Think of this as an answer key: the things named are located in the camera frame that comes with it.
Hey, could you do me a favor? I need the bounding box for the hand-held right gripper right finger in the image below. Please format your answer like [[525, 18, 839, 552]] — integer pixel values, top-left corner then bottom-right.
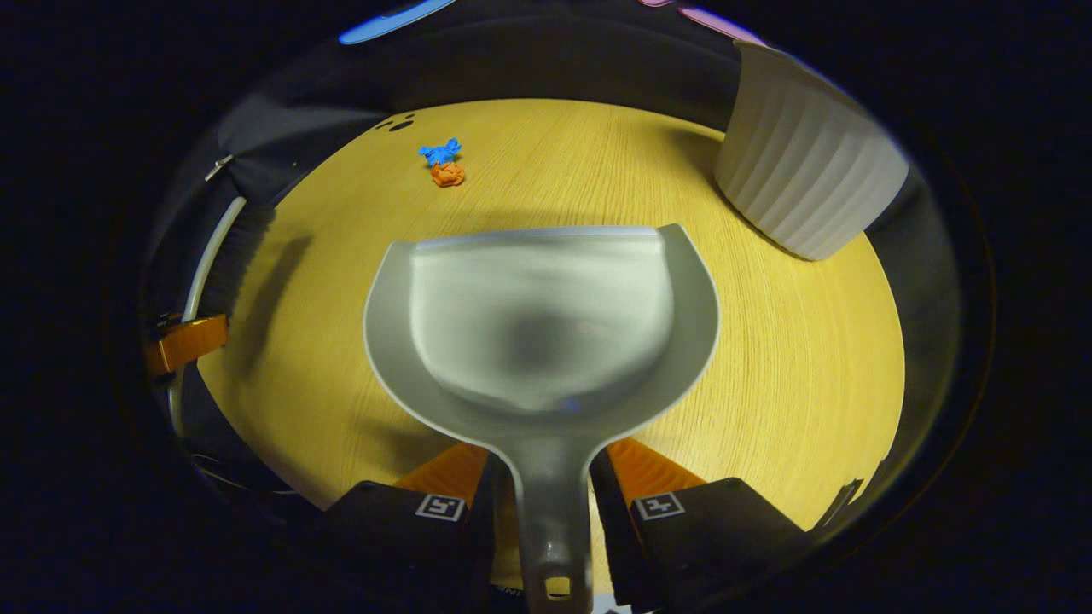
[[589, 437, 811, 611]]

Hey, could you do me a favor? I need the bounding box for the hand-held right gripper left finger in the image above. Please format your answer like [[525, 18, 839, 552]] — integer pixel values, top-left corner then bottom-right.
[[322, 441, 517, 614]]

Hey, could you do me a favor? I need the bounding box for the small white broom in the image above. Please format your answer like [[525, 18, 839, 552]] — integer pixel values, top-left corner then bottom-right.
[[168, 196, 277, 436]]

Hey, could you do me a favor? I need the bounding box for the white plastic dustpan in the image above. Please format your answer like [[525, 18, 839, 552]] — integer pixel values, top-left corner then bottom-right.
[[363, 223, 722, 614]]

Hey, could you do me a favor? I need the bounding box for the white ribbed garbage bin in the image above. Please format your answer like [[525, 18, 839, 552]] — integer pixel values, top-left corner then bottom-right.
[[713, 40, 910, 262]]

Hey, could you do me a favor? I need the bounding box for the black desk edge clamp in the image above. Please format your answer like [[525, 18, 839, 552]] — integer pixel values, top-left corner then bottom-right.
[[815, 478, 864, 530]]

